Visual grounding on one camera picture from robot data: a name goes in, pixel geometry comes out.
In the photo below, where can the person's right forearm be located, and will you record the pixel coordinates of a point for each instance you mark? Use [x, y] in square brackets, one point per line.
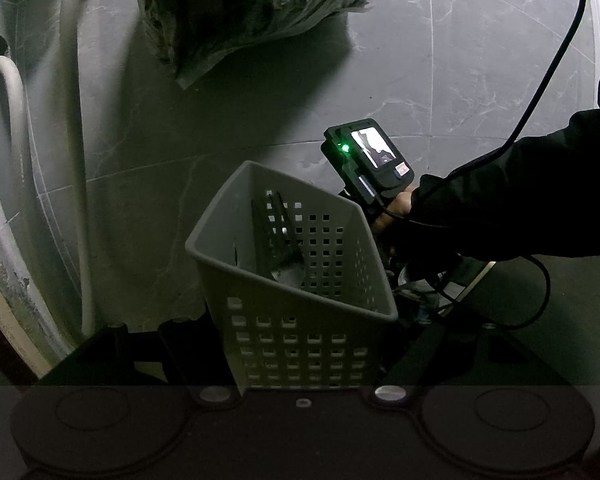
[530, 200]

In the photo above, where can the clear plastic bag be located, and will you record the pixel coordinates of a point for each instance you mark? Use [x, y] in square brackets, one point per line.
[230, 10]

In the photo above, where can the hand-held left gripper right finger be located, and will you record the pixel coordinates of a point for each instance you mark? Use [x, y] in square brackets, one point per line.
[420, 355]

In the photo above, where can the grey perforated plastic basket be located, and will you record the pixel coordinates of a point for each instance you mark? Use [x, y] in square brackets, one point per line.
[305, 345]

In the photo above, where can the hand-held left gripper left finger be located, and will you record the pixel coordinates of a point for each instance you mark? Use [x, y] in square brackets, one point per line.
[180, 347]

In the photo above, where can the dark metal utensil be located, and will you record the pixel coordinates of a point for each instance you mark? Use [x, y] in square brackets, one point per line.
[280, 255]

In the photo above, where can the wooden chopstick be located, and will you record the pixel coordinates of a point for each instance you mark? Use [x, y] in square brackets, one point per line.
[472, 282]

